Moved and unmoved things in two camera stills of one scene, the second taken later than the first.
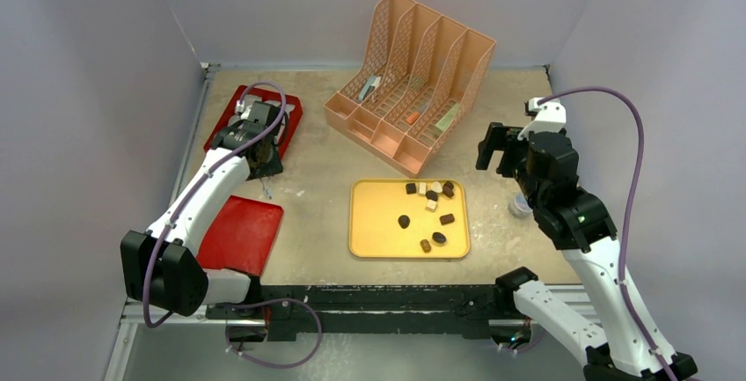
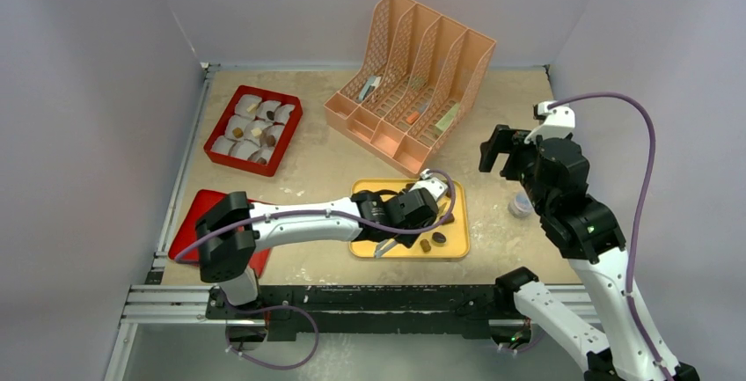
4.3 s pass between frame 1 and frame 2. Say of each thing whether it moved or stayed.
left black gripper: moved
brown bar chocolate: stayed
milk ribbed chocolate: stayed
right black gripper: stayed
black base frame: stayed
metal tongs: moved
